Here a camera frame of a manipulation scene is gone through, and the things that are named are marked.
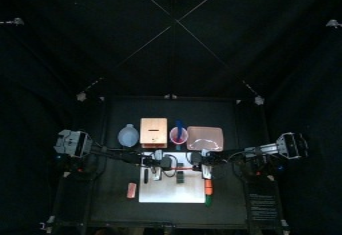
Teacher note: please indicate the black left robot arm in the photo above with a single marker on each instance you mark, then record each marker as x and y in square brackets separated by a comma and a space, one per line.
[74, 143]

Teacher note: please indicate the grey frame bracket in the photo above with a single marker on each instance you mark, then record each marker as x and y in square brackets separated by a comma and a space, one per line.
[170, 96]
[333, 23]
[16, 21]
[81, 96]
[260, 100]

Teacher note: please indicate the wooden box with slot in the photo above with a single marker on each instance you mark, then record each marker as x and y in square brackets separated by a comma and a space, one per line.
[154, 133]

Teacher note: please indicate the pink square plate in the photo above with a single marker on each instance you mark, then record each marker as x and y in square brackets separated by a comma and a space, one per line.
[205, 138]

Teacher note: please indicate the pink salmon sushi toy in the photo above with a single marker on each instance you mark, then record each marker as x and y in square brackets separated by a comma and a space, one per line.
[131, 190]

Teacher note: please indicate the white printed label sheet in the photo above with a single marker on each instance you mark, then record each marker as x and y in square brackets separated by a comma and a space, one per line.
[262, 205]

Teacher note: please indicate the white cutting board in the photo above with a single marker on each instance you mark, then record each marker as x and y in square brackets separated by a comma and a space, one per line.
[174, 190]

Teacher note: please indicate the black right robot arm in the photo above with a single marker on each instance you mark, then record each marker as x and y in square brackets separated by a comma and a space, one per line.
[289, 145]

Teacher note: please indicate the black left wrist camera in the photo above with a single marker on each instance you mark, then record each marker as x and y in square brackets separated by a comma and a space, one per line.
[166, 162]

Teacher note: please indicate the dark green sushi piece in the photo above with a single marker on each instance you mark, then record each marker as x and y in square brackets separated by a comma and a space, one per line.
[179, 176]

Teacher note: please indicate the pink plastic cup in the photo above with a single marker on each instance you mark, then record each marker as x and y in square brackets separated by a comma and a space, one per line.
[178, 136]

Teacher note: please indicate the orange and green toy knife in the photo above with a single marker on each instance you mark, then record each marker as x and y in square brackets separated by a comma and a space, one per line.
[208, 188]

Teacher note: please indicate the blue utensil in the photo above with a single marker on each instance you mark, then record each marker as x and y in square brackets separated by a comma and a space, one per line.
[179, 127]

